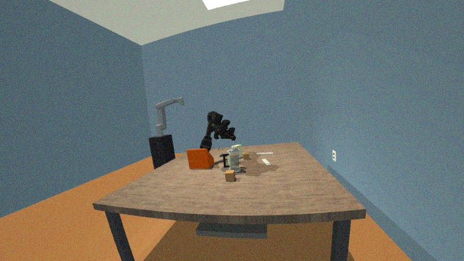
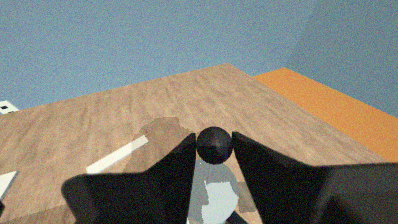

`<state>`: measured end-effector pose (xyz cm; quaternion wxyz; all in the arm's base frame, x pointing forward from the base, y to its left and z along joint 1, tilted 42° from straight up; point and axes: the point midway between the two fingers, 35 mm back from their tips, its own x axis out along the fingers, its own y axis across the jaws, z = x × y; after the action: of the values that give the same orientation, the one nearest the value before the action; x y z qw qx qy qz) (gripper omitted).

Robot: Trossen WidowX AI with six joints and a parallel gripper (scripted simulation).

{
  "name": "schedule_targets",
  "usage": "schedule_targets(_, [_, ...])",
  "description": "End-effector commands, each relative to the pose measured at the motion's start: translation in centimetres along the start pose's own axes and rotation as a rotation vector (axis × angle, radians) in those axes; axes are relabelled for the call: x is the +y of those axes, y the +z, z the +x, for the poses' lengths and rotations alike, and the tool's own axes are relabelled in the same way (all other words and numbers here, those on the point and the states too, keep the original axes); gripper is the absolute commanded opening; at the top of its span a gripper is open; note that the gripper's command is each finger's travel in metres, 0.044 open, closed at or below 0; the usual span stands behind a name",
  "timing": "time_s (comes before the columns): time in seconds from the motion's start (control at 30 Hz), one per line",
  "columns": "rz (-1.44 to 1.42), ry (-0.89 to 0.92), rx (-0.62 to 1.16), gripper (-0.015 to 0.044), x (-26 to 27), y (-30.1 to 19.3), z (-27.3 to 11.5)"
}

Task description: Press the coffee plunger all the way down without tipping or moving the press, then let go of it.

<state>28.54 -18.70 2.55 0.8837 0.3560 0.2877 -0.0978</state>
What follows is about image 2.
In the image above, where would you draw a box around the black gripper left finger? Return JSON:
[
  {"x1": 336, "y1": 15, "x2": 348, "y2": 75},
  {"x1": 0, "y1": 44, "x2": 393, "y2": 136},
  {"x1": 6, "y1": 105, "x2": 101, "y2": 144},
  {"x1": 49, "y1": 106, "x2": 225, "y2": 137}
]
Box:
[{"x1": 61, "y1": 133, "x2": 196, "y2": 224}]

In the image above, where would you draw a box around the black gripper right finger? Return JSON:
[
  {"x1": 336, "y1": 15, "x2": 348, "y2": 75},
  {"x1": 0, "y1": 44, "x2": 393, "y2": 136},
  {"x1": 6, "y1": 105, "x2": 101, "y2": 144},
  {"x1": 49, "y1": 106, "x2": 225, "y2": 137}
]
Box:
[{"x1": 232, "y1": 131, "x2": 398, "y2": 224}]

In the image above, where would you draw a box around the white flat bar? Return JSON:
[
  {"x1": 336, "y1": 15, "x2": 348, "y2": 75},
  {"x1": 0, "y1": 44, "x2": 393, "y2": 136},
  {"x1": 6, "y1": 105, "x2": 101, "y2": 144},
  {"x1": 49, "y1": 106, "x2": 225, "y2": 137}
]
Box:
[
  {"x1": 86, "y1": 135, "x2": 149, "y2": 173},
  {"x1": 0, "y1": 171, "x2": 19, "y2": 201}
]

